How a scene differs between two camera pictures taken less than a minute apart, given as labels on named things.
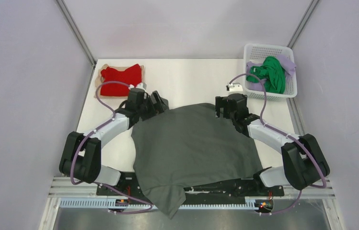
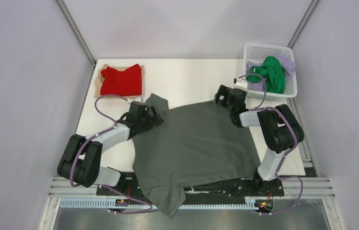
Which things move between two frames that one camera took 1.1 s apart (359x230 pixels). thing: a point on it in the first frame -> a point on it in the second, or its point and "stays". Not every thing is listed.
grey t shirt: x=185 y=146 stays
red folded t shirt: x=132 y=75 stays
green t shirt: x=272 y=71 stays
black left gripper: x=159 y=107 -> x=153 y=121
